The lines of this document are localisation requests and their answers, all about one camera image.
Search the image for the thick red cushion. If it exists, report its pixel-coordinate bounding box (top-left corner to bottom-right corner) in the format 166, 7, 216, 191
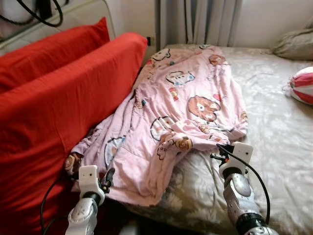
0, 32, 148, 235

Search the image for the black cable bundle with adapter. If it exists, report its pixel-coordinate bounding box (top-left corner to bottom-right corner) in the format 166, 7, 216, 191
0, 0, 64, 27

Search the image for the pink cartoon bear blanket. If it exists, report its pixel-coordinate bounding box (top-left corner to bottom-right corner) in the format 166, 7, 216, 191
64, 45, 248, 206

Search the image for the thin red cushion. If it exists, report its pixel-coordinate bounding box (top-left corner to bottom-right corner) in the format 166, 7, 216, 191
0, 17, 111, 94

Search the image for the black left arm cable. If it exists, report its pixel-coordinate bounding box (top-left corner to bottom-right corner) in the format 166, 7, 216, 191
40, 176, 81, 235

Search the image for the red white blue bolster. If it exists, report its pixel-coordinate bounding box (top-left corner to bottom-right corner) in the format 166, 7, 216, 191
284, 66, 313, 105

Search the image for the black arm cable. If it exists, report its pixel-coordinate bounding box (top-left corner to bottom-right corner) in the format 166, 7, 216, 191
217, 143, 271, 223
40, 176, 81, 235

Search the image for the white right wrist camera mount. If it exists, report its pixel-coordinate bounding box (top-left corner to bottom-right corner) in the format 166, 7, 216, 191
220, 142, 254, 177

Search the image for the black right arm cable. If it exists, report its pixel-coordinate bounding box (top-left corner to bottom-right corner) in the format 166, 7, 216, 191
217, 143, 271, 223

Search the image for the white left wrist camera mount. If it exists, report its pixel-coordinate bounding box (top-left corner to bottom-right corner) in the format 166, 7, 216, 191
78, 165, 101, 194

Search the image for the bed with beige floral sheet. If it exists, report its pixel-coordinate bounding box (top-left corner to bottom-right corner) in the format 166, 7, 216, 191
122, 44, 313, 235

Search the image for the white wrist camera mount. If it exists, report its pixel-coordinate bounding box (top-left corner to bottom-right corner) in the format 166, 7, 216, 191
78, 165, 101, 194
220, 142, 254, 177

